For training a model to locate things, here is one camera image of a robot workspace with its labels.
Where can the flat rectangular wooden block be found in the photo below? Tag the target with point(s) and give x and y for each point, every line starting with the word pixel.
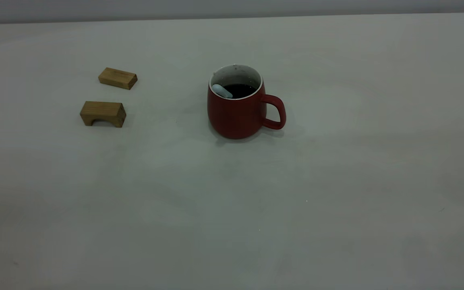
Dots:
pixel 117 77

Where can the arched wooden block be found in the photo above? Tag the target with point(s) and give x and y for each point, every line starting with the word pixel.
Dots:
pixel 103 110

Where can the red ceramic mug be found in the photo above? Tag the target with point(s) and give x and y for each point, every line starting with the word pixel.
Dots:
pixel 236 119

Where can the dark coffee liquid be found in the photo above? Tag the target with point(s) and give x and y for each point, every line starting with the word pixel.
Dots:
pixel 242 90

